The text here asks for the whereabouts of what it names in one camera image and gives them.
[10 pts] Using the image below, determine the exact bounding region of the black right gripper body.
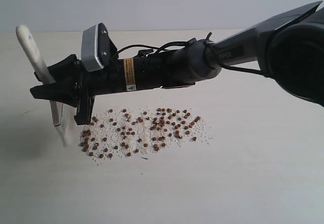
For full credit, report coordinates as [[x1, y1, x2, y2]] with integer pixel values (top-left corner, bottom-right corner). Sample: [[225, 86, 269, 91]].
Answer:
[[74, 59, 127, 125]]

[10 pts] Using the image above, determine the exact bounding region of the wooden paint brush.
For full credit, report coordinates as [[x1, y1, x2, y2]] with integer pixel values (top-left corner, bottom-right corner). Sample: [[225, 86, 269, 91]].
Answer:
[[16, 25, 76, 147]]

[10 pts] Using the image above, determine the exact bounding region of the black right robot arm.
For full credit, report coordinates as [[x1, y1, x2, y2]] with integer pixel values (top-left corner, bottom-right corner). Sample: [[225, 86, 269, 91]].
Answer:
[[30, 2, 323, 125]]

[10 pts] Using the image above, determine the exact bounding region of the pile of beans and rice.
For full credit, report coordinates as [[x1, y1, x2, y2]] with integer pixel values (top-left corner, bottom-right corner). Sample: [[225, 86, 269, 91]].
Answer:
[[78, 107, 214, 165]]

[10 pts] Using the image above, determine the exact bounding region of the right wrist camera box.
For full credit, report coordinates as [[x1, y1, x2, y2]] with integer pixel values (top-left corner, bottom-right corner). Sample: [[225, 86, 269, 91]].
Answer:
[[81, 23, 117, 72]]

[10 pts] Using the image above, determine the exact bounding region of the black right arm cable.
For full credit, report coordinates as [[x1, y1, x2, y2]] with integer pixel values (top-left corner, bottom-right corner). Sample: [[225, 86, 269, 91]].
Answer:
[[111, 33, 269, 78]]

